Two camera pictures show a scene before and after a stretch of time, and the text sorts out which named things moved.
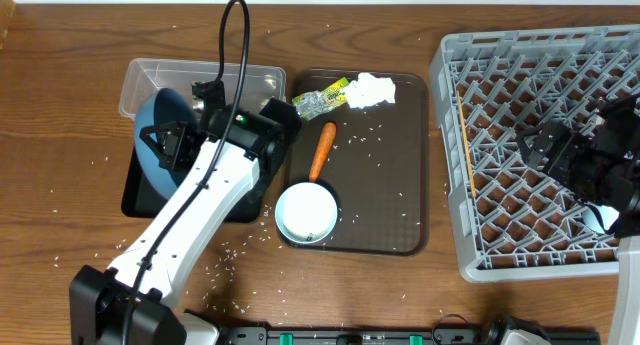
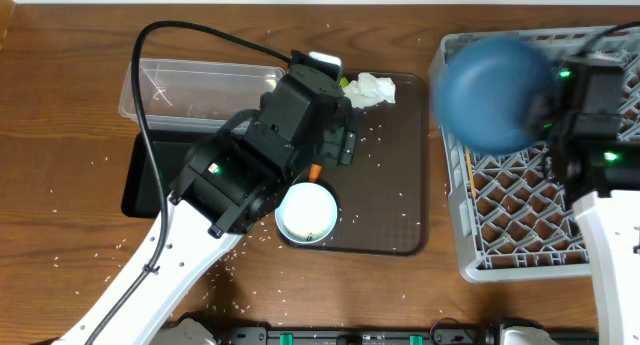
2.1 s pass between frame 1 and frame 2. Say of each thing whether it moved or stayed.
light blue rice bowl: stayed
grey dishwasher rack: stayed
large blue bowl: moved
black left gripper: moved
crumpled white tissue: stayed
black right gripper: moved
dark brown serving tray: stayed
